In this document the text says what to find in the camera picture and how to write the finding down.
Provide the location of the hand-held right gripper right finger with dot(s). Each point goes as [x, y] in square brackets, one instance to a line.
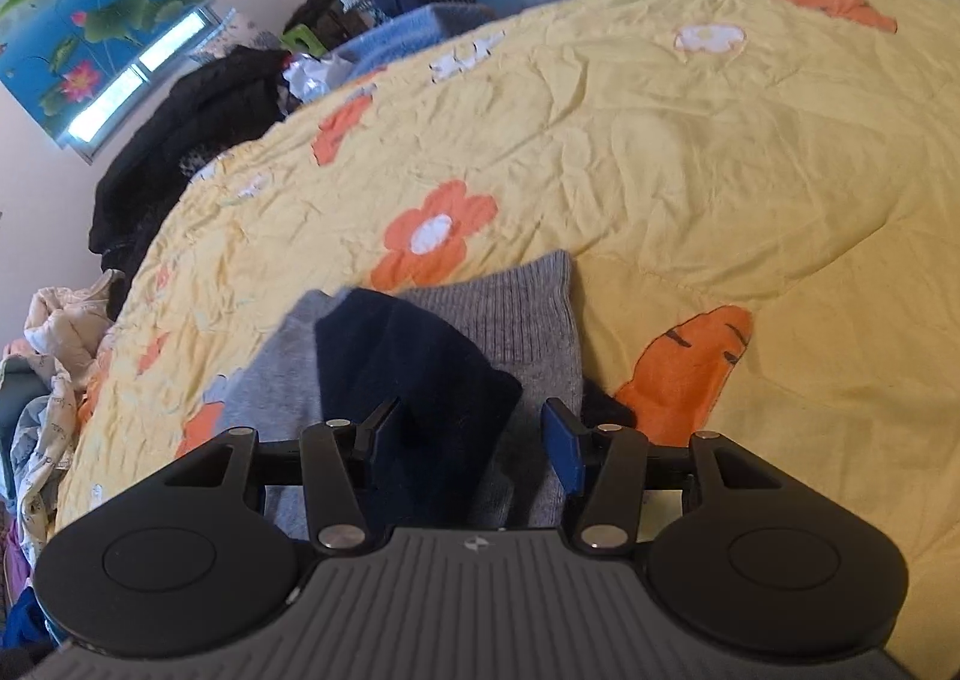
[564, 447]

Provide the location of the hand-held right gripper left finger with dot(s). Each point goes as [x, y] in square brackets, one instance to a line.
[388, 431]

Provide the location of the navy sock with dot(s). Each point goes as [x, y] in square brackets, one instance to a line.
[409, 369]

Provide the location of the grey and navy knit sweater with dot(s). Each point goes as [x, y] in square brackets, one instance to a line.
[517, 320]

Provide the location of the yellow printed blanket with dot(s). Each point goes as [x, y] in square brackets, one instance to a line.
[675, 148]

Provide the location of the beige quilted cloth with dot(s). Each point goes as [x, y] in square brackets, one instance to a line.
[64, 343]

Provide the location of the white crumpled cloth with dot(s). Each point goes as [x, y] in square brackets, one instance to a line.
[309, 76]

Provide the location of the black coat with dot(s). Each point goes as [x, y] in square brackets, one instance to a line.
[180, 133]

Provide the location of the light blue knit cloth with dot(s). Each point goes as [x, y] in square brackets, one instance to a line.
[405, 35]

